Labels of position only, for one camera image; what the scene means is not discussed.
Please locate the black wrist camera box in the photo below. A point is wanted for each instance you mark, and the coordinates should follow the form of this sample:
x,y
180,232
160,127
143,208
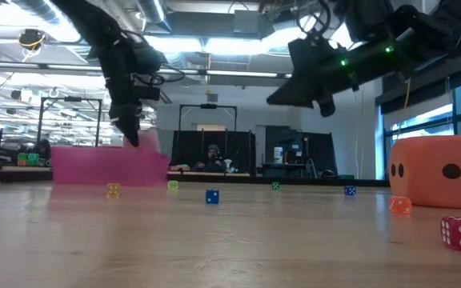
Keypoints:
x,y
148,56

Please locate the black partition screen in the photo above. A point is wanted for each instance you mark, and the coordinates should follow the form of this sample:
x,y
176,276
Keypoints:
x,y
238,152

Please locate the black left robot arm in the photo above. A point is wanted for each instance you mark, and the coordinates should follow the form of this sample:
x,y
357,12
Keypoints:
x,y
82,20

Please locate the large orange foam die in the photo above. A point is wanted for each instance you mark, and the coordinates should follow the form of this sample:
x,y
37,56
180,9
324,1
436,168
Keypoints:
x,y
426,172

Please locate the green plastic crates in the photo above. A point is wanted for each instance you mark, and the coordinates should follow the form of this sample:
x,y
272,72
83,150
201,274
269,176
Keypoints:
x,y
28,159

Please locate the black gantry frame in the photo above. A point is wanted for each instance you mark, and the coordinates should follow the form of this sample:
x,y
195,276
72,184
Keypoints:
x,y
70,99
208,106

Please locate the large pink foam die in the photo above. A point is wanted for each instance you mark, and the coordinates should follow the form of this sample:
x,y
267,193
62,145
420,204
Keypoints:
x,y
148,140

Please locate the pink plastic bin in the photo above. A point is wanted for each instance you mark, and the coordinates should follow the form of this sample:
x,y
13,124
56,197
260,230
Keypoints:
x,y
106,166

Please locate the silver ceiling air duct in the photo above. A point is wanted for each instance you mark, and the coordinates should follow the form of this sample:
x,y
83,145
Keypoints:
x,y
154,12

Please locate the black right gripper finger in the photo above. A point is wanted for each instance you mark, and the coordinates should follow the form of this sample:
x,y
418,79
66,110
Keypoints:
x,y
294,94

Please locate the black aluminium table frame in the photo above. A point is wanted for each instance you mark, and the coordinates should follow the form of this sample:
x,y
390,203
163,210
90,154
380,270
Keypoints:
x,y
314,182

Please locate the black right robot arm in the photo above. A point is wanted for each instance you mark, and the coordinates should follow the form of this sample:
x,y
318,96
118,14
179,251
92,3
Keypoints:
x,y
414,40

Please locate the small blue die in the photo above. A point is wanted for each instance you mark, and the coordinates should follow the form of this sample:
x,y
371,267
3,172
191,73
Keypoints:
x,y
212,197
350,190

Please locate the grey ceiling box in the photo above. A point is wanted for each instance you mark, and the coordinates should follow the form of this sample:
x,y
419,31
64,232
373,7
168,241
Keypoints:
x,y
246,22

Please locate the white canister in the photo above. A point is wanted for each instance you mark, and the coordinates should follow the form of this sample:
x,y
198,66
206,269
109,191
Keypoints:
x,y
278,155

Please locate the small dark green die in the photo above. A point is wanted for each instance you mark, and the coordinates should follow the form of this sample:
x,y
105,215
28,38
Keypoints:
x,y
275,186

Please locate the person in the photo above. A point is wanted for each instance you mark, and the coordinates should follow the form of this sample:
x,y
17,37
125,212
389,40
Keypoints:
x,y
213,160
45,150

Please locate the small yellow die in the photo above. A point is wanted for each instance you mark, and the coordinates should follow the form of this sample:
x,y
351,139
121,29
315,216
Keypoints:
x,y
113,190

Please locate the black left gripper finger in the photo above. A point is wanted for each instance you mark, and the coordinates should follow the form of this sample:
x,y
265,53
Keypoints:
x,y
128,128

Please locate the small orange die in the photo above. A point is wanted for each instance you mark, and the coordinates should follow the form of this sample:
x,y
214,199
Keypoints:
x,y
401,205

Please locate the small light green die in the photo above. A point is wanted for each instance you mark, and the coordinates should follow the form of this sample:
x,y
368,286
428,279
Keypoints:
x,y
173,185

